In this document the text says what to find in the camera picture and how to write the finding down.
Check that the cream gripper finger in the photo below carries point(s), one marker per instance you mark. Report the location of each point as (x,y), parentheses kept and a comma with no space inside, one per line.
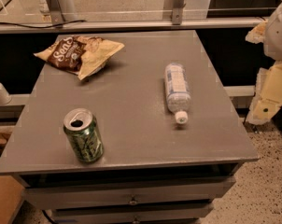
(267,100)
(257,34)

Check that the clear plastic water bottle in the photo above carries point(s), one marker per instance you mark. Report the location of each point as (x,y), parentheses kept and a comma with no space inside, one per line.
(177,92)

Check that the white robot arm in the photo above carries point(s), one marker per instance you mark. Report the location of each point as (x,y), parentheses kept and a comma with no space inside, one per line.
(272,45)

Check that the upper grey drawer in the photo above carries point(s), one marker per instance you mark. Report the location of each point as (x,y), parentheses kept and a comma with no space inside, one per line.
(131,193)

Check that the grey drawer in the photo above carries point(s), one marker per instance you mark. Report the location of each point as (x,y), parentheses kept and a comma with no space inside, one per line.
(131,193)
(138,214)

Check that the grey drawer cabinet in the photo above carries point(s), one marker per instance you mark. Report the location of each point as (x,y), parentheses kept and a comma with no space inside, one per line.
(141,139)

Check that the lower grey drawer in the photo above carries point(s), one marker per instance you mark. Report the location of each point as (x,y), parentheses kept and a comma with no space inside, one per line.
(138,214)

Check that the brown and cream chip bag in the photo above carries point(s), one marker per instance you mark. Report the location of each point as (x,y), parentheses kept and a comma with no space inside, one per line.
(79,54)

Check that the green soda can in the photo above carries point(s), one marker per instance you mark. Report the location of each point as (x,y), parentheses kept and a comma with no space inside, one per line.
(81,129)

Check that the cardboard box at left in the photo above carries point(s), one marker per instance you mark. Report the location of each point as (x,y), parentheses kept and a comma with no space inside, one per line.
(10,199)

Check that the right metal bracket post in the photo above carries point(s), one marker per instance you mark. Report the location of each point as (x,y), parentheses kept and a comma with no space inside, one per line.
(177,11)

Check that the metal bracket post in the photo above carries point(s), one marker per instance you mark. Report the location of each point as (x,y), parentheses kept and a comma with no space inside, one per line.
(55,12)
(177,11)

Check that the left metal bracket post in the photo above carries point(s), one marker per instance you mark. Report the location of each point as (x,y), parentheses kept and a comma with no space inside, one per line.
(55,12)

